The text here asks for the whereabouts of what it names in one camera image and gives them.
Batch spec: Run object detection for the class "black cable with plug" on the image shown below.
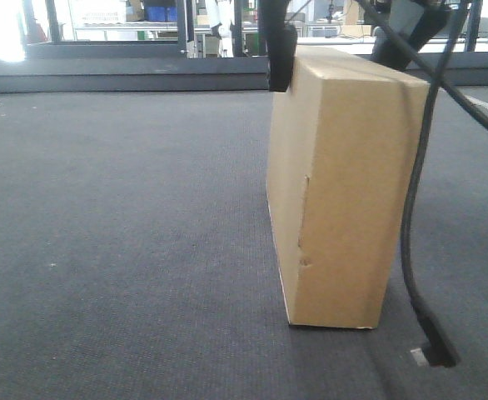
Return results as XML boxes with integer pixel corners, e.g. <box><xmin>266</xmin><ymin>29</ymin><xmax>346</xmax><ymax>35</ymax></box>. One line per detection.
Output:
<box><xmin>354</xmin><ymin>0</ymin><xmax>488</xmax><ymax>368</ymax></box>

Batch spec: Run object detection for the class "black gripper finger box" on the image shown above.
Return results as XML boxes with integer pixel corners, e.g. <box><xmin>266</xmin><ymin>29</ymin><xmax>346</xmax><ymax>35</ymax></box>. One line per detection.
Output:
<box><xmin>258</xmin><ymin>0</ymin><xmax>297</xmax><ymax>93</ymax></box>

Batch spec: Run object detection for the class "dark metal shelf frame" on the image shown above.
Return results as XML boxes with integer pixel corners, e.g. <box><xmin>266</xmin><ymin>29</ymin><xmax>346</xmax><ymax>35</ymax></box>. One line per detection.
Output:
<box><xmin>18</xmin><ymin>1</ymin><xmax>266</xmax><ymax>58</ymax></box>

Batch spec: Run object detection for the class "dark grey conveyor belt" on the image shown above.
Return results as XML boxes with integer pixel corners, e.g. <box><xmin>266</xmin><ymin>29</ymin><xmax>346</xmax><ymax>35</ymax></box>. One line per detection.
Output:
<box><xmin>0</xmin><ymin>56</ymin><xmax>488</xmax><ymax>400</ymax></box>

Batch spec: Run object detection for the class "brown cardboard box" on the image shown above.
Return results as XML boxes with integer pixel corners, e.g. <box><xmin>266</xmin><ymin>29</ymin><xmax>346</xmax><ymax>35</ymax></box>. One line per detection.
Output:
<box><xmin>266</xmin><ymin>46</ymin><xmax>429</xmax><ymax>328</ymax></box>

